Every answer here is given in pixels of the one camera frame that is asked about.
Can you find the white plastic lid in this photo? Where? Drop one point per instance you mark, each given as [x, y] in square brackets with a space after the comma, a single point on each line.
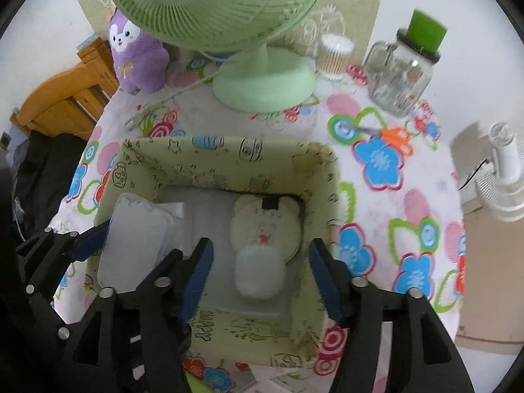
[135, 237]

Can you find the dark clothing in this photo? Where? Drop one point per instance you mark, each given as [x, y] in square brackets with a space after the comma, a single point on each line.
[45, 172]

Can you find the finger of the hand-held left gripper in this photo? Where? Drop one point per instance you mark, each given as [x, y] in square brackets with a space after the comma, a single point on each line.
[92, 241]
[45, 294]

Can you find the purple plush rabbit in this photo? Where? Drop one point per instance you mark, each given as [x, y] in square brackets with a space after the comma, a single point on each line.
[139, 61]

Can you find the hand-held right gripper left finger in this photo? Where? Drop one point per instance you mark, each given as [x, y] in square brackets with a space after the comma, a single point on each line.
[196, 282]

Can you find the green desk fan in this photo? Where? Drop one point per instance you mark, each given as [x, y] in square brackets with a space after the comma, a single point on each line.
[262, 86]

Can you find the cream bear shaped compact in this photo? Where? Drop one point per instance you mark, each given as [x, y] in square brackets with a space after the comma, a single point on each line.
[266, 221]

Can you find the glass jar mug green lid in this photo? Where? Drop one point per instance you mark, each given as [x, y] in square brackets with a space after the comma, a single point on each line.
[393, 86]

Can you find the yellow patterned storage box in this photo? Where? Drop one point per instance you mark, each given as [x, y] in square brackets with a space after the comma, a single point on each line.
[196, 168]

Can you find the cotton swab container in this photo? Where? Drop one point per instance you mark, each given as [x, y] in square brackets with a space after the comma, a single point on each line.
[333, 59]

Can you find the floral tablecloth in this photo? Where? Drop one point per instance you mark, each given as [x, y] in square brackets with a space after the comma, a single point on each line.
[409, 213]

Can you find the white pedestal fan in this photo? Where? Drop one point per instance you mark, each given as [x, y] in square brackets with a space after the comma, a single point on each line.
[503, 196]

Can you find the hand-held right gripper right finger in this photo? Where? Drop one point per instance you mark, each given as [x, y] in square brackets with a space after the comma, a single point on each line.
[327, 282]

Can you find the pale green patterned board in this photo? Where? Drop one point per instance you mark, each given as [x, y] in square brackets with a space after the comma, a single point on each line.
[352, 8]

